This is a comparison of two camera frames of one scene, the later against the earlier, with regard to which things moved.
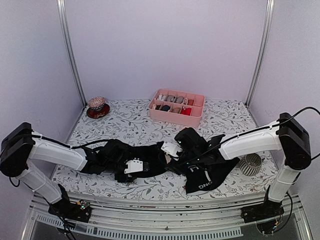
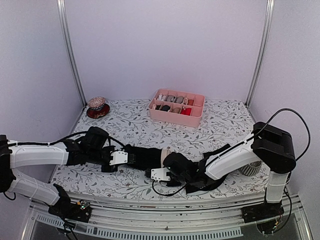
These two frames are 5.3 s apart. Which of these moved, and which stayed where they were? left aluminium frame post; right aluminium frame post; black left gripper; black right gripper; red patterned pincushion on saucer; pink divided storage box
Moved: black right gripper; black left gripper
Stayed: left aluminium frame post; right aluminium frame post; red patterned pincushion on saucer; pink divided storage box
